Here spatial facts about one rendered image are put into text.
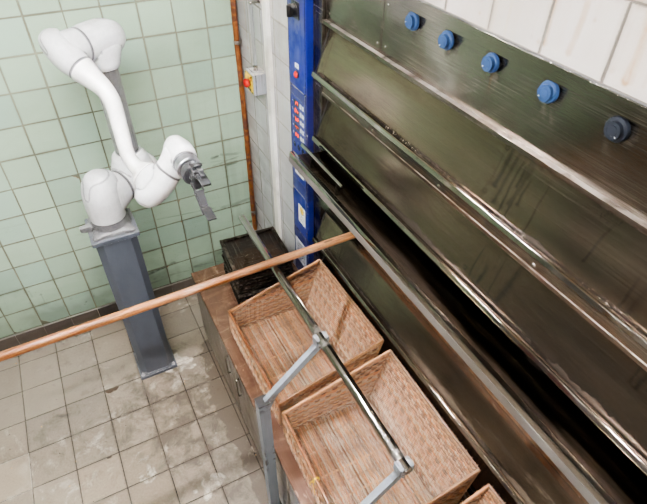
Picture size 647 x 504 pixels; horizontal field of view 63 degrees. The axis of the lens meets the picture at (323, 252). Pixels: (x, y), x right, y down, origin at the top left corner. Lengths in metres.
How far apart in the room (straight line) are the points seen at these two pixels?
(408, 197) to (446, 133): 0.30
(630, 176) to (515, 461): 0.96
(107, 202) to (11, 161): 0.65
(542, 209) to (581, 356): 0.35
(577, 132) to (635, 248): 0.25
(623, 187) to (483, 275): 0.49
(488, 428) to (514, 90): 1.03
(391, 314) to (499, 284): 0.68
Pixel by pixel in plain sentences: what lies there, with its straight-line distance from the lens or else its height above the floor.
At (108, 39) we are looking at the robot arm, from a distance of 2.27.
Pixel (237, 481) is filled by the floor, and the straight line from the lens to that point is 2.78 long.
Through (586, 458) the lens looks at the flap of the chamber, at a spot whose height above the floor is 1.40.
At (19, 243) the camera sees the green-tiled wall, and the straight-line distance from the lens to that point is 3.16.
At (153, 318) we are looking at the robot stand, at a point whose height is 0.43.
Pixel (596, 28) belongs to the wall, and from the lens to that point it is 1.11.
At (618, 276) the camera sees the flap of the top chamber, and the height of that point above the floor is 1.78.
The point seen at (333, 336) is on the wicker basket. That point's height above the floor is 0.62.
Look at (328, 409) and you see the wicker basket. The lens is 2.20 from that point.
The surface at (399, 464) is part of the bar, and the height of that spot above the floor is 1.17.
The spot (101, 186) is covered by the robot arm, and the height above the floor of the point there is 1.25.
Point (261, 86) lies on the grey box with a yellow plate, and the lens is 2.59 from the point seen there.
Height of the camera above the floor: 2.50
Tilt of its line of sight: 41 degrees down
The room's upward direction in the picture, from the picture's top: 1 degrees clockwise
